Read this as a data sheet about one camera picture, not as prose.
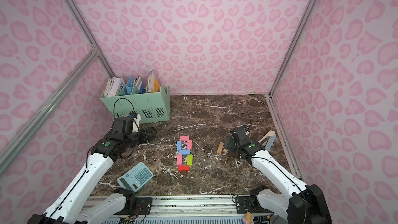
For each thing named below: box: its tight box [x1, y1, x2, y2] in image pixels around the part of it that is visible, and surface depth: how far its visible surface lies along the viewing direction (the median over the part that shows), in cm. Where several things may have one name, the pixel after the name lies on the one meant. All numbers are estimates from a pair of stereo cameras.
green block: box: [187, 154, 194, 166], surface depth 90 cm
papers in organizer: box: [103, 68, 161, 98], surface depth 94 cm
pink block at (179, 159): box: [176, 154, 183, 166], surface depth 89 cm
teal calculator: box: [116, 161, 154, 193], surface depth 82 cm
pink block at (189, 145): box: [186, 139, 193, 150], surface depth 95 cm
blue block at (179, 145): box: [176, 140, 182, 151], surface depth 95 cm
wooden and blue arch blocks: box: [258, 130, 277, 152], surface depth 95 cm
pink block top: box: [179, 135, 191, 142], surface depth 97 cm
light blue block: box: [179, 149, 191, 155], surface depth 92 cm
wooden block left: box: [216, 142, 225, 155], surface depth 93 cm
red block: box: [177, 164, 191, 172], surface depth 87 cm
